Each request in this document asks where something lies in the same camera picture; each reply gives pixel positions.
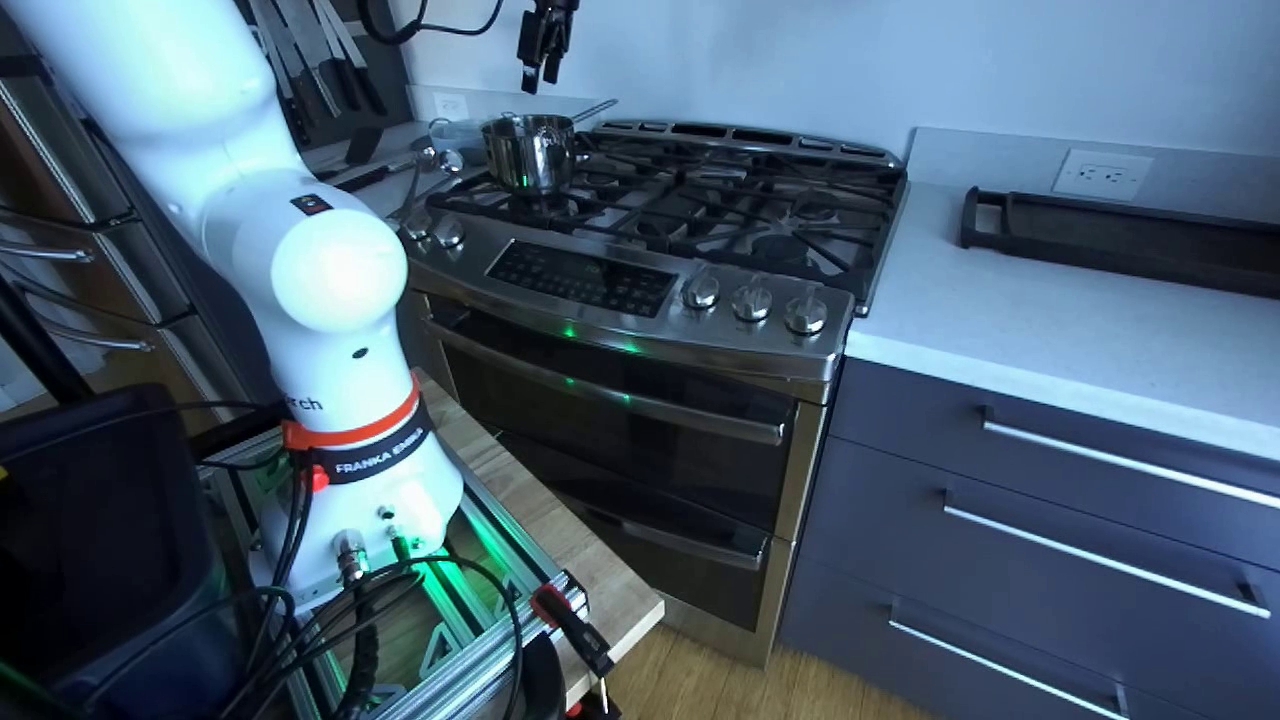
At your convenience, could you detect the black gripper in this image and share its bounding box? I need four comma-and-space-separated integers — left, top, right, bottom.
518, 0, 581, 96

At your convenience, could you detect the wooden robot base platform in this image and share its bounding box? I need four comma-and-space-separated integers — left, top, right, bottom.
418, 376, 664, 706

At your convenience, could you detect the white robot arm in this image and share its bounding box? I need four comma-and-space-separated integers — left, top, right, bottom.
3, 0, 463, 602

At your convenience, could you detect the stainless steel gas stove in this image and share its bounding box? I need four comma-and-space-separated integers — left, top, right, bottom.
401, 120, 908, 665

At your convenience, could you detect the stainless steel pot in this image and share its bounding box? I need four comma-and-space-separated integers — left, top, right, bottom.
478, 117, 570, 195

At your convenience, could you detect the knife rack with knives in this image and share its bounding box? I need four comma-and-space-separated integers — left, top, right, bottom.
237, 0, 408, 147

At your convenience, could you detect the dark drawer cabinet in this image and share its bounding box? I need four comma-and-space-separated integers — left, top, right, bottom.
783, 362, 1280, 720

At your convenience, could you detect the black box beside robot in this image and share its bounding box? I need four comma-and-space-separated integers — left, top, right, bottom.
0, 383, 238, 720

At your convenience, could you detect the black tray on counter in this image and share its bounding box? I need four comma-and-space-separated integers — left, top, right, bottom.
960, 188, 1280, 300

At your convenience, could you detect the black corrugated cable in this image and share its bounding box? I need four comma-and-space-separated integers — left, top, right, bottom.
353, 0, 512, 50

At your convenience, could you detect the white wall outlet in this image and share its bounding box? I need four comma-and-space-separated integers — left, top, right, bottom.
1051, 147, 1152, 200

